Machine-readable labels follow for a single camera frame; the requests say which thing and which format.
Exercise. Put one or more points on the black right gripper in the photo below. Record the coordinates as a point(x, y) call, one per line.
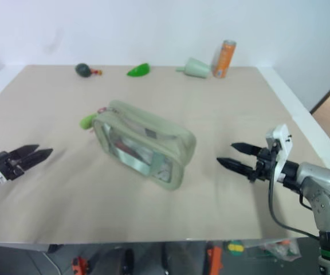
point(263, 166)

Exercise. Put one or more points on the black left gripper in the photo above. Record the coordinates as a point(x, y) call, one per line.
point(10, 166)

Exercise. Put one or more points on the pale green zip pouch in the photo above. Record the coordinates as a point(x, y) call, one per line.
point(153, 134)

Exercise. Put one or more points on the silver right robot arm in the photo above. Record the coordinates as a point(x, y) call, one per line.
point(322, 189)

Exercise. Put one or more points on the beige tablecloth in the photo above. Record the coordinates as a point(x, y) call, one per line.
point(67, 186)

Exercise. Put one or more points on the green zipper pull charm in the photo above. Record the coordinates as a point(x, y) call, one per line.
point(86, 121)

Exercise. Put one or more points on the yellow green round item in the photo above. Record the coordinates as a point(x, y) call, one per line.
point(234, 248)

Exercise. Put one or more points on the dark green round fruit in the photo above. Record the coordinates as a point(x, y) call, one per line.
point(83, 69)

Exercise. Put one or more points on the orange drink can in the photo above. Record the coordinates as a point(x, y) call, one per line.
point(224, 59)

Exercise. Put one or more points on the pale green funnel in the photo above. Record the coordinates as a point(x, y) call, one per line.
point(196, 68)

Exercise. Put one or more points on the clear plastic bag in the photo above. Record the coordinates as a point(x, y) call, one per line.
point(276, 249)

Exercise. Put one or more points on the small red orange toy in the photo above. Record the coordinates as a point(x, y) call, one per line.
point(97, 72)

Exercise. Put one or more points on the tall orange black tool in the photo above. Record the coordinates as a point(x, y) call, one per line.
point(214, 260)

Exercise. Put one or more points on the small orange black tool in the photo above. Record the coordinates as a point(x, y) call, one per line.
point(81, 266)

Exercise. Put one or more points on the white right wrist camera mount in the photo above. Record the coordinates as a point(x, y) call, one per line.
point(282, 140)

